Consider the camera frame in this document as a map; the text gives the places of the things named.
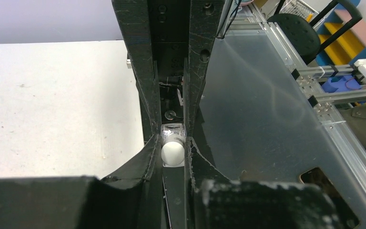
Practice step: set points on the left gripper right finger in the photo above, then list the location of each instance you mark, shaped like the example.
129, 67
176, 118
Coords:
214, 201

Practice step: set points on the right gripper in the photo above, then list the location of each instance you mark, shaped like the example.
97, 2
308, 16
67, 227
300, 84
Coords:
163, 30

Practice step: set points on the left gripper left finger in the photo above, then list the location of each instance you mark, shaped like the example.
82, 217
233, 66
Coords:
129, 198

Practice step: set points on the clear nail polish bottle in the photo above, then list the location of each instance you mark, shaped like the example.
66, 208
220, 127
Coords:
174, 128

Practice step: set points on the black round stool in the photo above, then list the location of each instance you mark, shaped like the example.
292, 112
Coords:
300, 33

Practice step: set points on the black smartphone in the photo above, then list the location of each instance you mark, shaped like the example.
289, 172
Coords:
317, 177

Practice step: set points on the blue plastic part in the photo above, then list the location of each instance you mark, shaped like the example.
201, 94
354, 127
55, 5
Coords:
339, 84

